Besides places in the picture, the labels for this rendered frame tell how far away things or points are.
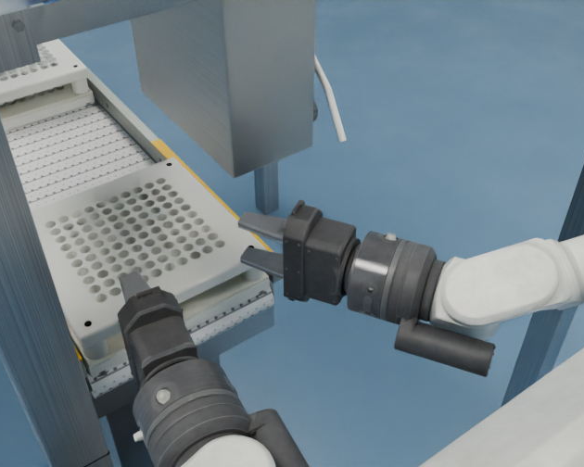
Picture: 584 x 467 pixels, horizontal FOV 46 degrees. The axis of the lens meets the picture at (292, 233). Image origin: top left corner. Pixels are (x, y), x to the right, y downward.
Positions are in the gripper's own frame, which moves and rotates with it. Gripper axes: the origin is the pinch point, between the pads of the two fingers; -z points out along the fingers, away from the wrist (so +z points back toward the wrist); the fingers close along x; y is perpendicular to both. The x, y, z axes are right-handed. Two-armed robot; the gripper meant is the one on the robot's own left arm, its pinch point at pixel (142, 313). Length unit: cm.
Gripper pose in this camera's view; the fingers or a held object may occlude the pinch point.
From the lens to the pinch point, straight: 72.1
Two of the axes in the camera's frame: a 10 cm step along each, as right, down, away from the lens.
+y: 8.9, -3.0, 3.4
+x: 0.0, 7.5, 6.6
